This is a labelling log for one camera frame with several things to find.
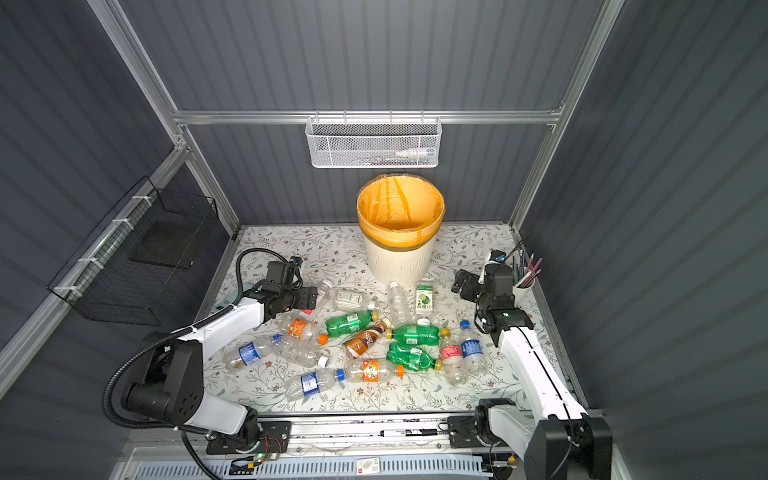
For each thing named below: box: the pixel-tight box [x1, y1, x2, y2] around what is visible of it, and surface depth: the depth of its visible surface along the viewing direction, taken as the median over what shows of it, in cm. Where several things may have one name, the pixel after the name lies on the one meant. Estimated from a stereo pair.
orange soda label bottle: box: [345, 360, 405, 383], surface depth 83 cm
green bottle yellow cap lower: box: [386, 344, 442, 372], surface depth 85 cm
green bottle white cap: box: [385, 319, 440, 346], surface depth 90 cm
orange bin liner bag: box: [357, 173, 445, 251], surface depth 96 cm
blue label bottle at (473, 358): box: [459, 320, 488, 377], surface depth 85 cm
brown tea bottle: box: [344, 317, 391, 359], surface depth 86 cm
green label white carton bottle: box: [416, 285, 434, 311], surface depth 98 cm
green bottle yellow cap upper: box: [325, 310, 379, 338], surface depth 92 cm
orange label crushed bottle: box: [283, 318, 329, 346], surface depth 90 cm
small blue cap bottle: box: [224, 333, 283, 368], surface depth 85 cm
